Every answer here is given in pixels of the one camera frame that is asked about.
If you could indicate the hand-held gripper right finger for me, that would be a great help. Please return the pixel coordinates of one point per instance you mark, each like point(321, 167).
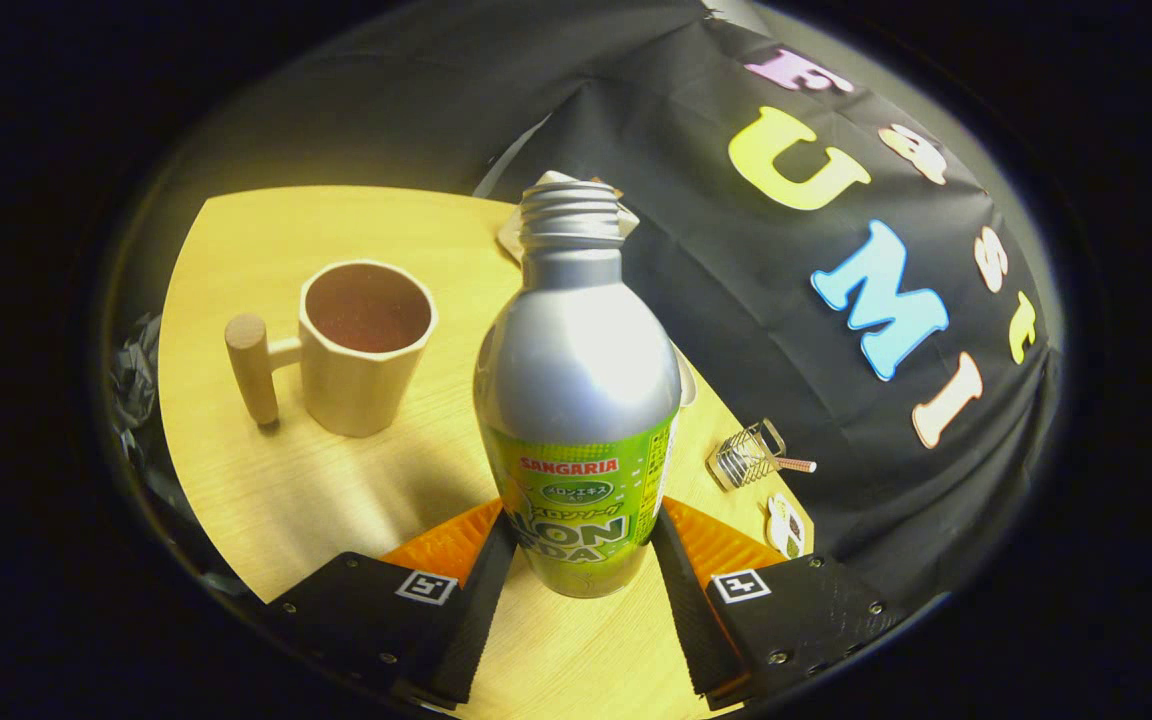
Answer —
point(681, 600)

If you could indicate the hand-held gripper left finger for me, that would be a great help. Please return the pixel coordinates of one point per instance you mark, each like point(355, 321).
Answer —
point(481, 600)

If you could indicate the silver bottle with green label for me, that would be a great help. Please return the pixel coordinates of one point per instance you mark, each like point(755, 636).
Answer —
point(576, 380)

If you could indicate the white seasoning dish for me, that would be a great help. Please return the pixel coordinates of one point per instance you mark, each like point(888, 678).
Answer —
point(786, 528)

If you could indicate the wooden table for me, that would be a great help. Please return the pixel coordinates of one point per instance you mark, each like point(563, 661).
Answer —
point(336, 500)

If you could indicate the small white plate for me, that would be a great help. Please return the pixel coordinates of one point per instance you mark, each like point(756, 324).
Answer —
point(686, 385)

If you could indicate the black backdrop cloth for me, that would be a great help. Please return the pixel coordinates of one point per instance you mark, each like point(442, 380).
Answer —
point(736, 300)

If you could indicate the cream white toaster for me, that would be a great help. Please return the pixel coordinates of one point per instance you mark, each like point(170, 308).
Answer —
point(509, 240)

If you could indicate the crumpled grey plastic sheet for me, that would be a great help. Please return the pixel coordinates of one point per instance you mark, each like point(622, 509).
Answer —
point(136, 370)

